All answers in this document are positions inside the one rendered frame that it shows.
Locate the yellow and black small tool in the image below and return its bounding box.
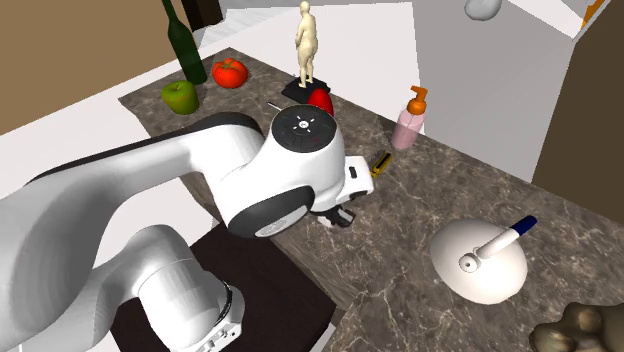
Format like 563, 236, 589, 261
368, 149, 394, 180

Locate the dark robot stand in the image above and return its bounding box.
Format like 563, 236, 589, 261
108, 223, 338, 352

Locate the pink soap dispenser, orange pump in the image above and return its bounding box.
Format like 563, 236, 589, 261
390, 85, 430, 151

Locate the red rounded object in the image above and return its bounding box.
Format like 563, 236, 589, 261
306, 88, 336, 118

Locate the white marker with blue cap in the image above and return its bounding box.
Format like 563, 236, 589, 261
457, 214, 539, 274

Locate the beige human figure, black base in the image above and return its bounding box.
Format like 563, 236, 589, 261
280, 0, 333, 105

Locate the red tomato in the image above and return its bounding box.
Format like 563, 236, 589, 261
211, 57, 250, 90

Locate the green apple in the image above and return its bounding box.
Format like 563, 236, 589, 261
160, 80, 202, 117

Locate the dark green glass bottle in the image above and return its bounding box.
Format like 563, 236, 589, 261
160, 0, 209, 87

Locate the white rounded object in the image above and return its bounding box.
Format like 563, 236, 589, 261
463, 0, 504, 22

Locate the brown lumpy figure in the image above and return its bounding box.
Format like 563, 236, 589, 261
528, 301, 624, 352

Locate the brown cabinet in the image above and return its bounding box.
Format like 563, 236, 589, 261
530, 0, 624, 226

